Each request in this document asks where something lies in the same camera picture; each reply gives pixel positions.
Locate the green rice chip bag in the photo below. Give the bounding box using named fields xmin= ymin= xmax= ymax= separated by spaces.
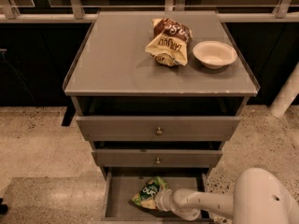
xmin=131 ymin=176 xmax=168 ymax=210

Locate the white pole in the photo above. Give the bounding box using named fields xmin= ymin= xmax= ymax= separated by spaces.
xmin=269 ymin=62 xmax=299 ymax=118

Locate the brass top drawer knob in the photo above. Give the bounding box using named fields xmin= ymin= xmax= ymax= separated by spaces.
xmin=156 ymin=127 xmax=164 ymax=136

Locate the white paper bowl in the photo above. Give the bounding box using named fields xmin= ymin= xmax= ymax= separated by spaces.
xmin=192 ymin=41 xmax=237 ymax=69

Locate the grey bottom drawer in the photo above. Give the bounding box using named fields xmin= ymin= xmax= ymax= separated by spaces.
xmin=100 ymin=168 xmax=215 ymax=224

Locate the grey middle drawer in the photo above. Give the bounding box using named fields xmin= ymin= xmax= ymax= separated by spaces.
xmin=92 ymin=149 xmax=222 ymax=168

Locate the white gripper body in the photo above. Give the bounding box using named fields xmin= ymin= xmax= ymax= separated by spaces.
xmin=154 ymin=189 xmax=173 ymax=212

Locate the white metal railing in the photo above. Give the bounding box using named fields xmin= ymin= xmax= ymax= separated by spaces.
xmin=0 ymin=0 xmax=299 ymax=22

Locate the grey top drawer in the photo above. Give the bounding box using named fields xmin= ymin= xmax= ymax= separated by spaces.
xmin=77 ymin=116 xmax=240 ymax=142

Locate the grey drawer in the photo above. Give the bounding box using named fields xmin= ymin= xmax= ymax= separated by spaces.
xmin=100 ymin=168 xmax=215 ymax=224
xmin=92 ymin=149 xmax=222 ymax=168
xmin=77 ymin=116 xmax=240 ymax=142

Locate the black object at floor edge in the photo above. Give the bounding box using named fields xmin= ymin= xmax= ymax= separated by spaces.
xmin=0 ymin=198 xmax=8 ymax=215

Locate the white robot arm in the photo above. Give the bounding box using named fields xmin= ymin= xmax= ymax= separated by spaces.
xmin=154 ymin=168 xmax=299 ymax=224

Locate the grey drawer cabinet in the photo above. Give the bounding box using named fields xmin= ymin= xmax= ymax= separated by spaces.
xmin=62 ymin=10 xmax=261 ymax=224

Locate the brown yellow chip bag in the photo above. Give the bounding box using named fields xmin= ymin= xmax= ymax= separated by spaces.
xmin=145 ymin=18 xmax=192 ymax=66

